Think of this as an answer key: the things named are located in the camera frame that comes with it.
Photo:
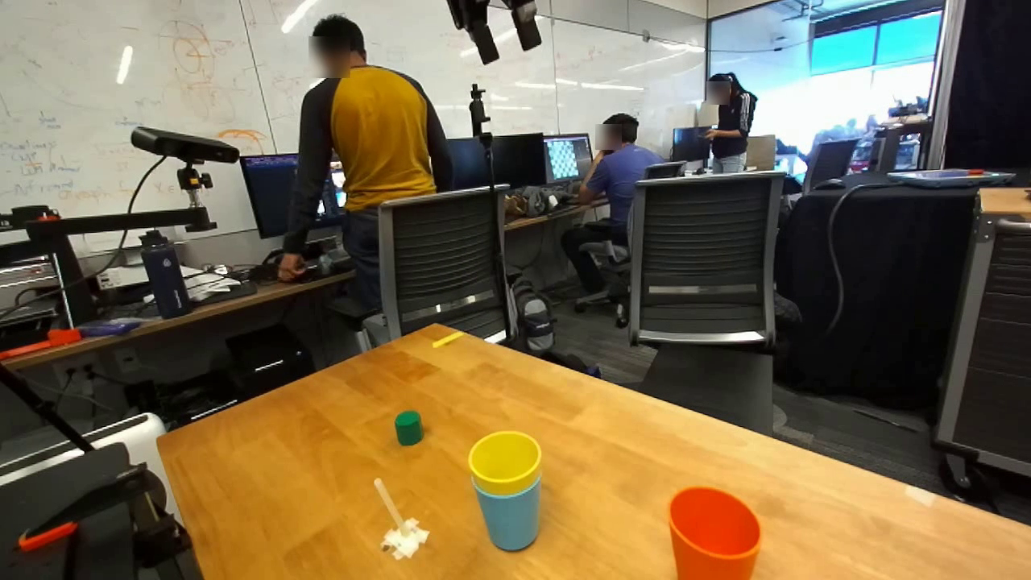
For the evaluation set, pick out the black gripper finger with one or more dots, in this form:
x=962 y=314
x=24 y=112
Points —
x=482 y=32
x=523 y=24

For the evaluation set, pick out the green cylinder block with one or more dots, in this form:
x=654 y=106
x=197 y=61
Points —
x=408 y=431

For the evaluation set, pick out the grey mesh office chair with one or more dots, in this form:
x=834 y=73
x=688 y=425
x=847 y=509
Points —
x=446 y=260
x=704 y=245

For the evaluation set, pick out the black cloth covered table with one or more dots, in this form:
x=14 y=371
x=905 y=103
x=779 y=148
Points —
x=889 y=279

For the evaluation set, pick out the dark blue water bottle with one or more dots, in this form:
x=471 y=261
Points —
x=163 y=279

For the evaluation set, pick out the dark office chair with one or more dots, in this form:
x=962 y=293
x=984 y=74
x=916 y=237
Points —
x=833 y=162

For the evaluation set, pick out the person in purple shirt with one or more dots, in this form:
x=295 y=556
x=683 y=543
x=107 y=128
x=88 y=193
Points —
x=630 y=179

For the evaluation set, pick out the white crumpled item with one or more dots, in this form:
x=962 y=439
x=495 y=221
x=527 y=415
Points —
x=209 y=284

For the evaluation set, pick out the small bright computer monitor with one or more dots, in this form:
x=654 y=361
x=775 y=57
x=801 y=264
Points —
x=564 y=159

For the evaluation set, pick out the dark backpack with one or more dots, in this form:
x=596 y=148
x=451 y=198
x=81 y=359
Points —
x=535 y=318

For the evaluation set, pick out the yellow plastic cup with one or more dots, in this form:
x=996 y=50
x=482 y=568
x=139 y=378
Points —
x=503 y=457

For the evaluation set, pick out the yellow tape strip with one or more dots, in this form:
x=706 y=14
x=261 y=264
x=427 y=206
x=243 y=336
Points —
x=450 y=340

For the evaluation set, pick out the wide monitor with code windows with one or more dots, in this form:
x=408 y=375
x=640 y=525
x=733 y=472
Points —
x=270 y=193

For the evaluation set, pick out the blue plastic cup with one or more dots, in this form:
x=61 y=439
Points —
x=508 y=521

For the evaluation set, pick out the black curtain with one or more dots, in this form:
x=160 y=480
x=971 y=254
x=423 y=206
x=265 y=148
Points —
x=992 y=74

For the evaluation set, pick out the long wooden desk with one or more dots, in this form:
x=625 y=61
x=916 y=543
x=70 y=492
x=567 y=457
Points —
x=214 y=303

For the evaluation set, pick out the small cardboard box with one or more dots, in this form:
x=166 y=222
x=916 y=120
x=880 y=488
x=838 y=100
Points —
x=762 y=154

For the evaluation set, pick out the orange plastic cup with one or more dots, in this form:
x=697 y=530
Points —
x=712 y=553

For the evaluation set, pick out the distant black monitor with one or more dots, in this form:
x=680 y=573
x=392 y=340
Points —
x=688 y=147

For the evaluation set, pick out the person in yellow shirt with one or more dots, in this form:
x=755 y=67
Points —
x=382 y=129

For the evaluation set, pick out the person in dark top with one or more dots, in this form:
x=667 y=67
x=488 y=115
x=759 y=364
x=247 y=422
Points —
x=733 y=118

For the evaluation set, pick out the orange tool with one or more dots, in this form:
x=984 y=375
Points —
x=60 y=336

